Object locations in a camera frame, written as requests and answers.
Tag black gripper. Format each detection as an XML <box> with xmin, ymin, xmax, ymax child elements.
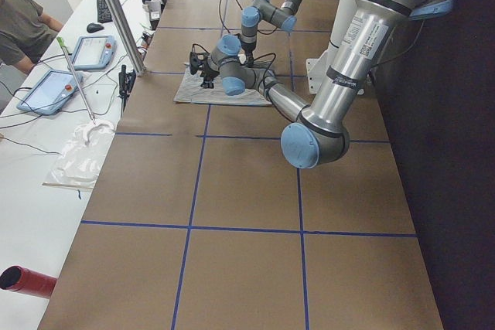
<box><xmin>241</xmin><ymin>42</ymin><xmax>256</xmax><ymax>67</ymax></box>
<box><xmin>200</xmin><ymin>63</ymin><xmax>219</xmax><ymax>89</ymax></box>

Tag navy white striped polo shirt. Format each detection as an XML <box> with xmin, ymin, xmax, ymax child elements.
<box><xmin>173</xmin><ymin>68</ymin><xmax>271</xmax><ymax>107</ymax></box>

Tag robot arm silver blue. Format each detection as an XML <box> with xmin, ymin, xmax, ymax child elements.
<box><xmin>238</xmin><ymin>0</ymin><xmax>302</xmax><ymax>67</ymax></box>
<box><xmin>189</xmin><ymin>0</ymin><xmax>454</xmax><ymax>168</ymax></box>

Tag upper teach pendant blue grey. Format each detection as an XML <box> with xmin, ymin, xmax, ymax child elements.
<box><xmin>71</xmin><ymin>36</ymin><xmax>116</xmax><ymax>71</ymax></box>

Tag teach pendant blue grey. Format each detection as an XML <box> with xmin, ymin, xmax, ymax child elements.
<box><xmin>16</xmin><ymin>70</ymin><xmax>78</xmax><ymax>116</ymax></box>
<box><xmin>71</xmin><ymin>36</ymin><xmax>116</xmax><ymax>71</ymax></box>

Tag black keyboard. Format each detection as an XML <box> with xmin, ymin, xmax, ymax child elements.
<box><xmin>96</xmin><ymin>0</ymin><xmax>113</xmax><ymax>23</ymax></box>

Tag black computer mouse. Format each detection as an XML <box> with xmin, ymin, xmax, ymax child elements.
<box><xmin>86</xmin><ymin>22</ymin><xmax>104</xmax><ymax>33</ymax></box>

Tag long metal rod green tip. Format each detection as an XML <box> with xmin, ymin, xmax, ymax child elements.
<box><xmin>56</xmin><ymin>36</ymin><xmax>96</xmax><ymax>124</ymax></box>

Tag clear plastic bag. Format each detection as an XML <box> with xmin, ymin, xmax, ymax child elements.
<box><xmin>43</xmin><ymin>119</ymin><xmax>114</xmax><ymax>190</ymax></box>

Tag lower teach pendant blue grey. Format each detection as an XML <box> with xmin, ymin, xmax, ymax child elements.
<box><xmin>16</xmin><ymin>70</ymin><xmax>78</xmax><ymax>116</ymax></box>

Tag person in grey shirt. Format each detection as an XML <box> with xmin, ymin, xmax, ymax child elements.
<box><xmin>1</xmin><ymin>0</ymin><xmax>63</xmax><ymax>75</ymax></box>

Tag red cylinder bottle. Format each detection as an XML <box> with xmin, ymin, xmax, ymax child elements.
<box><xmin>1</xmin><ymin>266</ymin><xmax>57</xmax><ymax>299</ymax></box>

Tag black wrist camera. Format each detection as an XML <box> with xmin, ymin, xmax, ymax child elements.
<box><xmin>189</xmin><ymin>51</ymin><xmax>206</xmax><ymax>75</ymax></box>

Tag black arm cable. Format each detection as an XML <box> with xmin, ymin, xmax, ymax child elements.
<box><xmin>218</xmin><ymin>0</ymin><xmax>278</xmax><ymax>72</ymax></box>
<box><xmin>190</xmin><ymin>44</ymin><xmax>295</xmax><ymax>94</ymax></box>

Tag aluminium frame post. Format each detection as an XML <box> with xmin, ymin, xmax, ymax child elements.
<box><xmin>105</xmin><ymin>0</ymin><xmax>146</xmax><ymax>76</ymax></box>

